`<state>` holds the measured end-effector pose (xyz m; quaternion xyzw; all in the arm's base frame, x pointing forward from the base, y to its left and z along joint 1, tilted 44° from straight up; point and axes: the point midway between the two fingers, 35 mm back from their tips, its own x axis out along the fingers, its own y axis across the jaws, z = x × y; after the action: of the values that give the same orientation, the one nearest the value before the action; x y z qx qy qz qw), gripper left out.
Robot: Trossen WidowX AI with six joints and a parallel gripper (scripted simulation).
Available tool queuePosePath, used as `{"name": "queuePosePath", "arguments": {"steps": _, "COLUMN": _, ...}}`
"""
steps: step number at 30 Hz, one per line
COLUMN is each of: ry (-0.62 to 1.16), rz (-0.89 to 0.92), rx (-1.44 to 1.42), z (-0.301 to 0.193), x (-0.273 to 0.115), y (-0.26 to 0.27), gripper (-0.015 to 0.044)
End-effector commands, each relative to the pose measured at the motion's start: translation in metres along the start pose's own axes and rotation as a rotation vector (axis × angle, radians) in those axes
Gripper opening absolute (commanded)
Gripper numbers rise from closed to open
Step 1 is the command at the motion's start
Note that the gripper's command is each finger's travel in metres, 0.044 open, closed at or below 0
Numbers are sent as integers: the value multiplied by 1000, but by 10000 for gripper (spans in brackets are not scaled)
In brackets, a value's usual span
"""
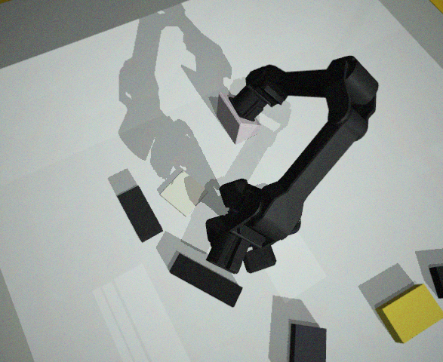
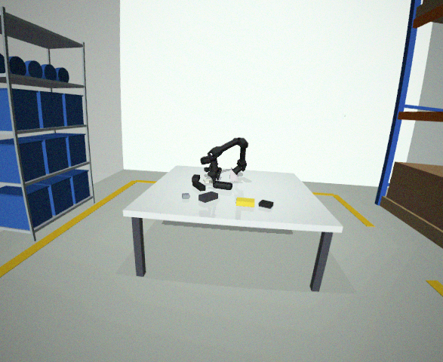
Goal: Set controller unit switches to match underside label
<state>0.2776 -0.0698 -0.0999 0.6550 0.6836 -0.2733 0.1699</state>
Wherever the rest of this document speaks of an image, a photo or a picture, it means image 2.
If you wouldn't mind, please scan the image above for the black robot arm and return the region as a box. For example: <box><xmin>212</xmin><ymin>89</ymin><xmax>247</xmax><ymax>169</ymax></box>
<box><xmin>200</xmin><ymin>137</ymin><xmax>249</xmax><ymax>175</ymax></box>

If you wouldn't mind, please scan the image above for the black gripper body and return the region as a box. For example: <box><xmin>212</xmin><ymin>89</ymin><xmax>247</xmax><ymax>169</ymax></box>
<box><xmin>208</xmin><ymin>163</ymin><xmax>222</xmax><ymax>176</ymax></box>

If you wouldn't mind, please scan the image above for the yellow rectangular block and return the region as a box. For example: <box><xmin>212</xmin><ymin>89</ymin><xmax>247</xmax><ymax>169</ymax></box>
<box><xmin>236</xmin><ymin>198</ymin><xmax>255</xmax><ymax>207</ymax></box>

